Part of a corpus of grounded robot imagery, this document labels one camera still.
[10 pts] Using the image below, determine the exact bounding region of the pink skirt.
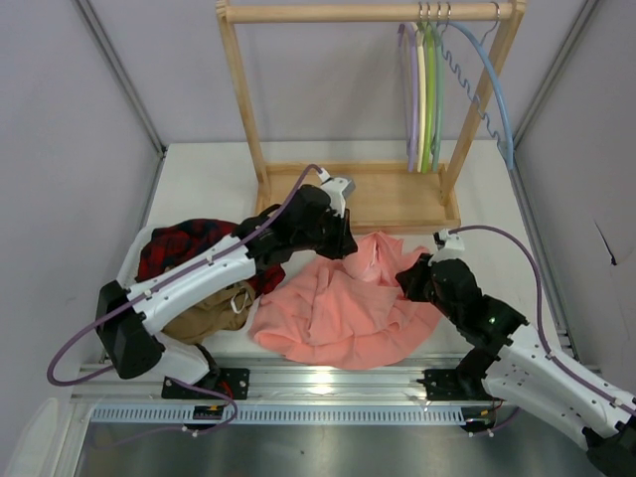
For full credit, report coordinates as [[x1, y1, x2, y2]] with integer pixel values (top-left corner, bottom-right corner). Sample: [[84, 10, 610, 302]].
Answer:
[[248, 233, 441, 371]]

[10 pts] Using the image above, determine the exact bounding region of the purple clothes hanger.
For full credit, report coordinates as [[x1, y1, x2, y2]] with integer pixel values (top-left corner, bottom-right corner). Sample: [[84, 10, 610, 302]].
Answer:
[[397, 24, 418, 172]]

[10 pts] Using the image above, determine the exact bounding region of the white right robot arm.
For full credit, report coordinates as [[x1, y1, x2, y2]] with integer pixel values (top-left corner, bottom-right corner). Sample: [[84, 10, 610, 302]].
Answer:
[[396, 253, 635, 476]]

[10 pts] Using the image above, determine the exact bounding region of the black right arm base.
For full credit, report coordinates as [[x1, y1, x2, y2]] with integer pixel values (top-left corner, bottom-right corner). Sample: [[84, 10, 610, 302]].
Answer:
[[416, 368, 479, 401]]

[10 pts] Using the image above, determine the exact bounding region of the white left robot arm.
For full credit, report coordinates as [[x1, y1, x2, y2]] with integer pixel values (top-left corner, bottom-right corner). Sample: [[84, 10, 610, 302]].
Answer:
[[95, 177, 358, 384]]

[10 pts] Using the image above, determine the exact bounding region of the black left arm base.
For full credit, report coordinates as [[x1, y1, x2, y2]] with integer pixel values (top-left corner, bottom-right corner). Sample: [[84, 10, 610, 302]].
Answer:
[[161, 368, 250, 400]]

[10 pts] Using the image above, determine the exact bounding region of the grey-green clothes hanger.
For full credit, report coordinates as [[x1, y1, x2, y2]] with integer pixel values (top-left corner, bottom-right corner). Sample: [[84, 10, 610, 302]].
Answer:
[[428, 23, 444, 172]]

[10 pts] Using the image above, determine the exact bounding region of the light blue clothes hanger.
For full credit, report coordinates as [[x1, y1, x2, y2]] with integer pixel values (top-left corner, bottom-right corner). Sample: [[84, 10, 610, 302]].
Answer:
[[441, 1, 526, 184]]

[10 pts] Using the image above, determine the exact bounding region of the cream clothes hanger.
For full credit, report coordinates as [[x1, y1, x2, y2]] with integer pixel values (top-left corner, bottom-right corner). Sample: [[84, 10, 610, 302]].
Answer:
[[411, 22, 426, 173]]

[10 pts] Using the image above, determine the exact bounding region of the lime green clothes hanger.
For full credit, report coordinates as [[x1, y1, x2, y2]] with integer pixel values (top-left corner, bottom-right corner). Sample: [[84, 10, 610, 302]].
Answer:
[[418, 22, 436, 173]]

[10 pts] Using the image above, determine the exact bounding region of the wooden clothes rack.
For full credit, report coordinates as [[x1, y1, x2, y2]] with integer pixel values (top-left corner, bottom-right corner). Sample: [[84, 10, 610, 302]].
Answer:
[[215, 0, 527, 237]]

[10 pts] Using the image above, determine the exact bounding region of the tan brown garment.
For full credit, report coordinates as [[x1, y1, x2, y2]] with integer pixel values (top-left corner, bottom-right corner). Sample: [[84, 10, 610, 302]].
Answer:
[[162, 281, 255, 345]]

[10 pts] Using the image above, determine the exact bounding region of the red plaid garment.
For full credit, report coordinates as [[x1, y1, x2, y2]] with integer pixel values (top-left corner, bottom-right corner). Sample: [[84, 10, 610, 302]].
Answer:
[[134, 217, 287, 299]]

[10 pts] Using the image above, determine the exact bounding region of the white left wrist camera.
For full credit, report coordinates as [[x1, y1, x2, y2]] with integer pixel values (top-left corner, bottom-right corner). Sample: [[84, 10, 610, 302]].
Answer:
[[318, 168, 356, 218]]

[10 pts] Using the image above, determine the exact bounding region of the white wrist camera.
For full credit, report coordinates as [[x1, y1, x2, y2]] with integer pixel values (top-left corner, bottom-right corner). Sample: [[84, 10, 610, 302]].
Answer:
[[429, 229, 465, 263], [318, 168, 356, 218]]

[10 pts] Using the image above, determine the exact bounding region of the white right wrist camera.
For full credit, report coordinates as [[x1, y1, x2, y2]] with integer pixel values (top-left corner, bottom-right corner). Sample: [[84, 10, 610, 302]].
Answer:
[[429, 229, 465, 263]]

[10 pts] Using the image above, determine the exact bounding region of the white slotted cable duct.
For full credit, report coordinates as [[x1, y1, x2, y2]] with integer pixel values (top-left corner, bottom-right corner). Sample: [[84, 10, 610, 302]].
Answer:
[[90, 403, 466, 426]]

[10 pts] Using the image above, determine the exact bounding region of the aluminium mounting rail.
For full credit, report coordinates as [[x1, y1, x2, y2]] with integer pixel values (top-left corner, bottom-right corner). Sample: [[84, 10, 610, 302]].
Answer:
[[72, 351, 612, 411]]

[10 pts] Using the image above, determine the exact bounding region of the black hanging cable tie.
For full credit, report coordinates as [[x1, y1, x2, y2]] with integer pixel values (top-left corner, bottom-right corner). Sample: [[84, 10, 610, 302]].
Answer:
[[594, 221, 619, 266]]

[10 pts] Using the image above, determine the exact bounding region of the left aluminium frame post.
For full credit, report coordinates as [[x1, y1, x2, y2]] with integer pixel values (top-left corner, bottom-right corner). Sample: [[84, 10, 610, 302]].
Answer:
[[74, 0, 168, 156]]

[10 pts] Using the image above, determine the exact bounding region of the aluminium frame post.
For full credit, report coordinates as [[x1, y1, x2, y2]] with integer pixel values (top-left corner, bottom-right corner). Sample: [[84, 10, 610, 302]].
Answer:
[[513, 0, 602, 149], [74, 0, 168, 156]]

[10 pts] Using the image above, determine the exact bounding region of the right aluminium frame post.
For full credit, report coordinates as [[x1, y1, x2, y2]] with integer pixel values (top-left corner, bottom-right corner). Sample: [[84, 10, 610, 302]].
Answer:
[[513, 0, 602, 149]]

